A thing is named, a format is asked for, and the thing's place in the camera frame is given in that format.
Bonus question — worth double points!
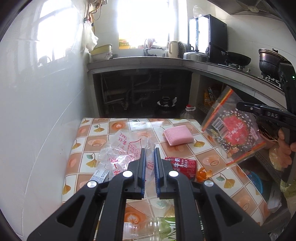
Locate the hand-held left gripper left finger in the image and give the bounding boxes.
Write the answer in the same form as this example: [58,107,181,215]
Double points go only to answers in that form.
[26,148,147,241]

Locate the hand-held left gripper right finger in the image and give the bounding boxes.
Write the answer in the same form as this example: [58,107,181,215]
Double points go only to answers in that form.
[153,147,271,241]

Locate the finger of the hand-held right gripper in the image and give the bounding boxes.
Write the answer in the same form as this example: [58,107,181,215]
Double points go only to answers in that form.
[236,101,264,115]

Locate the clear printed zip bag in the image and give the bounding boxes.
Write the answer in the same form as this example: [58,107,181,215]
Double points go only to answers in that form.
[201,86,267,166]

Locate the clear plastic bag red print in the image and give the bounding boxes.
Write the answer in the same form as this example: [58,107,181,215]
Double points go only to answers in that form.
[97,129,156,183]

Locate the green label plastic bottle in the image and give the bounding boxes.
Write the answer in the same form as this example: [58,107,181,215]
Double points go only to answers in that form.
[122,217,183,241]

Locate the blue plastic basket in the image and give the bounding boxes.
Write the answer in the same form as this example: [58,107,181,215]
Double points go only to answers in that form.
[246,170,264,195]

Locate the person's right hand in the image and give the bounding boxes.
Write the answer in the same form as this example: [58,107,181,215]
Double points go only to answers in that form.
[277,128,296,161]

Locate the gas stove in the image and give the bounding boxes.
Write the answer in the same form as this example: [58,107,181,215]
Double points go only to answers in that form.
[225,61,285,88]

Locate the dark cooking pot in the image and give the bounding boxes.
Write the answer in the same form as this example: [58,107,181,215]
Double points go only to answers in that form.
[258,48,290,73]

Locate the orange snack packet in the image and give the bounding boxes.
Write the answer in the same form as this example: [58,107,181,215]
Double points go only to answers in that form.
[203,87,218,105]

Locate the pink sponge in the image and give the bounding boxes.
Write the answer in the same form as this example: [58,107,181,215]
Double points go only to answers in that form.
[164,125,196,146]

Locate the small packet white label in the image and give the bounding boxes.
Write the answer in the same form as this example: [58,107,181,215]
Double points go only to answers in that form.
[90,170,111,183]

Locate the orange peel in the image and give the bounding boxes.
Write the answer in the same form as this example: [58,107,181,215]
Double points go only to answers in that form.
[196,167,213,182]

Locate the black frying pan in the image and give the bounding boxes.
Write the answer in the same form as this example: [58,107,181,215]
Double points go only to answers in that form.
[221,51,252,66]

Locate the bag of yellow grains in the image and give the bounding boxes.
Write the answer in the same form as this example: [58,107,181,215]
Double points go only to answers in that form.
[268,144,281,172]

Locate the cooking oil bottle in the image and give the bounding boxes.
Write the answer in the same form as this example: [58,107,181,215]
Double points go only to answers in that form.
[180,105,197,119]

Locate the black clay stove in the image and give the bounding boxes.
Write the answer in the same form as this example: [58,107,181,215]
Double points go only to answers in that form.
[155,96,178,116]

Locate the sink drain pipes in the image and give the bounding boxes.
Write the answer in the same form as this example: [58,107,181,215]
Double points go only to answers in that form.
[102,74,162,110]

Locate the black kitchen cabinet appliance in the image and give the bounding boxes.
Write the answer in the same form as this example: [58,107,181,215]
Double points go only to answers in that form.
[188,14,228,63]

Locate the steel kettle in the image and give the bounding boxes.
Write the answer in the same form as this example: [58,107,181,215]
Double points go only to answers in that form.
[183,45,208,62]

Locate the cream thermos jug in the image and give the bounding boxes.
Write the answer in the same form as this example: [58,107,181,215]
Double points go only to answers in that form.
[168,40,179,58]

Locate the white plastic bag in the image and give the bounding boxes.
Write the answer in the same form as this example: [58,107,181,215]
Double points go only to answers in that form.
[268,188,282,212]

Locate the concrete kitchen counter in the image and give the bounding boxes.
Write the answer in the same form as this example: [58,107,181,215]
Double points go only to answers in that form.
[87,57,296,109]

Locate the range hood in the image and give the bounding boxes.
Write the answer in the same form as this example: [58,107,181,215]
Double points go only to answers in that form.
[233,0,278,14]

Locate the white enamel basin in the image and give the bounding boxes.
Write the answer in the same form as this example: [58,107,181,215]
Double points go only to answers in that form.
[90,52,113,61]

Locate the hanging plastic bags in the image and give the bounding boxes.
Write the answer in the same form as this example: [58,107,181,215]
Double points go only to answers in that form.
[84,21,99,52]

